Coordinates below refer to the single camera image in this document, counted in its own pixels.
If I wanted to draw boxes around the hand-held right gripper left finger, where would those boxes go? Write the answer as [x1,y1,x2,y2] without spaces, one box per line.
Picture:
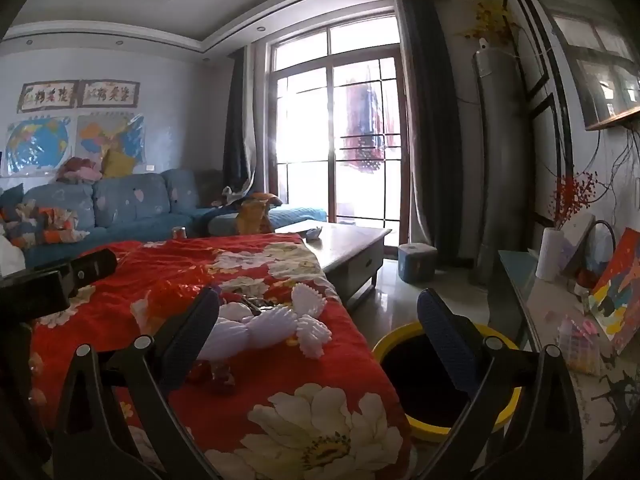
[52,285,223,480]

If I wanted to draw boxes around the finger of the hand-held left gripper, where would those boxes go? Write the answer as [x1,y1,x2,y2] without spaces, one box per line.
[59,249,119,292]

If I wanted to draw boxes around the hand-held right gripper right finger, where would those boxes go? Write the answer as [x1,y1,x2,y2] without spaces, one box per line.
[416,287,586,480]

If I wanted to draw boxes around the yellow round trash bin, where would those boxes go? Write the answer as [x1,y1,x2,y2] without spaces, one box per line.
[372,322,523,443]

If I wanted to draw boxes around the crumpled clear plastic wrapper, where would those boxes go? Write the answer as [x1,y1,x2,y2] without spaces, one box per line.
[192,360,237,389]

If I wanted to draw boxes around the orange patterned cloth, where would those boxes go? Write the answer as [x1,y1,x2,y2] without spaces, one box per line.
[0,200,91,248]

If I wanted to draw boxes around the blue floral sofa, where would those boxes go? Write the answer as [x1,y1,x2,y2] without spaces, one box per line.
[0,167,328,268]

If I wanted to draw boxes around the blue square stool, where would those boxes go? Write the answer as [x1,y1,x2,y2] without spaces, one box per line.
[397,242,437,283]

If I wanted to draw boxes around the glass topped television cabinet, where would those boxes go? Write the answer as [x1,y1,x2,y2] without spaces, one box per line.
[487,250,640,480]

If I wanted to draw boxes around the red floral blanket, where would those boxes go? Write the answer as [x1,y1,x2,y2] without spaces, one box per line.
[27,232,413,480]

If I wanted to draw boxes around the pile of pink clothes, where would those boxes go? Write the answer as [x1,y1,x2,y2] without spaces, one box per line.
[55,156,103,183]

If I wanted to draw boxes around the yellow pillow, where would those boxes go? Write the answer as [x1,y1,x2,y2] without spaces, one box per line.
[102,150,136,178]

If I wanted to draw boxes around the beige printed table mat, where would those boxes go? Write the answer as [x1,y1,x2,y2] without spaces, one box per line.
[520,270,640,461]

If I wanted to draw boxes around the clear bead organizer box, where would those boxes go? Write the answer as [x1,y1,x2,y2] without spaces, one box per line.
[555,315,603,376]

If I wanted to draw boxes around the country map poster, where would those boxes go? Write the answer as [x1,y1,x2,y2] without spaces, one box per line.
[75,114,146,173]

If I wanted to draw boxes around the white paper roll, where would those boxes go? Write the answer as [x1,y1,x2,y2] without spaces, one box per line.
[535,227,565,282]

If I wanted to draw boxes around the round world map poster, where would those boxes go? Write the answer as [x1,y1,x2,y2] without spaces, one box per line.
[5,116,71,176]

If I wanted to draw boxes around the orange plush toy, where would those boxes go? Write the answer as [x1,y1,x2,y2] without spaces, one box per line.
[235,192,283,235]

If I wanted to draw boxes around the grey wooden coffee table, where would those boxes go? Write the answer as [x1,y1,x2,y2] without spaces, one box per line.
[275,222,393,311]

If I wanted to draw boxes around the small pale canvas painting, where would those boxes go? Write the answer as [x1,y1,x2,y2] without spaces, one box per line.
[560,212,596,276]

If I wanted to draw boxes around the framed calligraphy picture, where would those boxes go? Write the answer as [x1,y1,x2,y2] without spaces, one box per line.
[17,80,80,111]
[80,78,138,109]

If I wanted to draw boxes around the colourful portrait painting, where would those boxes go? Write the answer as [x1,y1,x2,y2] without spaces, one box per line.
[587,227,640,356]

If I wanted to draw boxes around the grey tower air conditioner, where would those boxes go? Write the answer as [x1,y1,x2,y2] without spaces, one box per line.
[472,37,533,286]

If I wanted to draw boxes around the dark grey curtain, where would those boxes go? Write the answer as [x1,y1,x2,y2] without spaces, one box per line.
[222,45,273,196]
[395,0,476,266]

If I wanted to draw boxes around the hanging red laundry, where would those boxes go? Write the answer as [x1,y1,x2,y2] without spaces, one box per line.
[340,80,401,173]

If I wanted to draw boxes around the brown framed glass door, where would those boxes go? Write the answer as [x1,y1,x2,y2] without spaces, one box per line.
[267,10,416,246]

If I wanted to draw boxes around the yellow artificial flowers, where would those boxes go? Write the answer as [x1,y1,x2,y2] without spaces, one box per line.
[455,2,516,43]

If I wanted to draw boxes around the basket with black handle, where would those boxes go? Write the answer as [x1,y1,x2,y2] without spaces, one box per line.
[575,220,617,291]

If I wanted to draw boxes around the dark hanging cables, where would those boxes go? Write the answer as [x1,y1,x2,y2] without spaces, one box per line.
[585,125,640,196]

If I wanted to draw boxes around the wall mounted television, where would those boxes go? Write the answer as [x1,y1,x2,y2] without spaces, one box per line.
[547,0,640,131]

